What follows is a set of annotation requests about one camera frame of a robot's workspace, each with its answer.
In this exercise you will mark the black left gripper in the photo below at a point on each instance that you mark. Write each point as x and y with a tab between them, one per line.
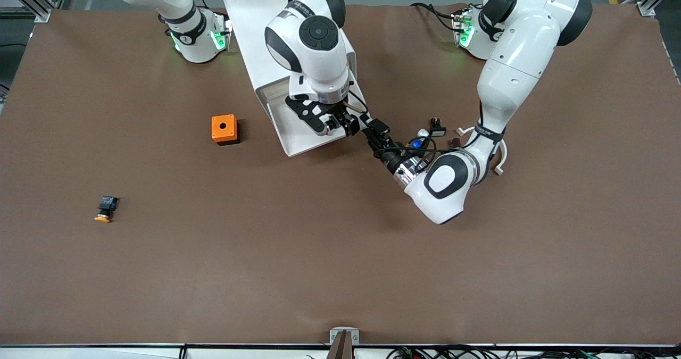
390	158

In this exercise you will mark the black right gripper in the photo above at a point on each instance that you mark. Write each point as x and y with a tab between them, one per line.
337	118

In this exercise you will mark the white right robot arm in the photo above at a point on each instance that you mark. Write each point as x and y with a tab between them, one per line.
319	56

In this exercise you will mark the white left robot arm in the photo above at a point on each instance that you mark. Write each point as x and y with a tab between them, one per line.
516	56

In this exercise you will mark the white drawer cabinet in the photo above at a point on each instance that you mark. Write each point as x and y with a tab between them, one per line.
250	29

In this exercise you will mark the yellow push button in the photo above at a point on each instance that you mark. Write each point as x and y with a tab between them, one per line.
106	208

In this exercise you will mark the brown terminal block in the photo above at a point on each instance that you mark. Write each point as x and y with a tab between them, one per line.
455	143

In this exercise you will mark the black switch white face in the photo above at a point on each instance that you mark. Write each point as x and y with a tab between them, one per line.
437	129

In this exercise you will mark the orange button enclosure box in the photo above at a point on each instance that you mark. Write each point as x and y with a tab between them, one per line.
223	127

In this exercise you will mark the white curved bracket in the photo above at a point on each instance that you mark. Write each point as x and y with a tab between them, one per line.
500	165

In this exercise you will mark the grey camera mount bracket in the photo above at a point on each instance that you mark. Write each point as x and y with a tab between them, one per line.
344	337

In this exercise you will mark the white table edge rail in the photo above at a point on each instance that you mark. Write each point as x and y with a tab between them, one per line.
106	352

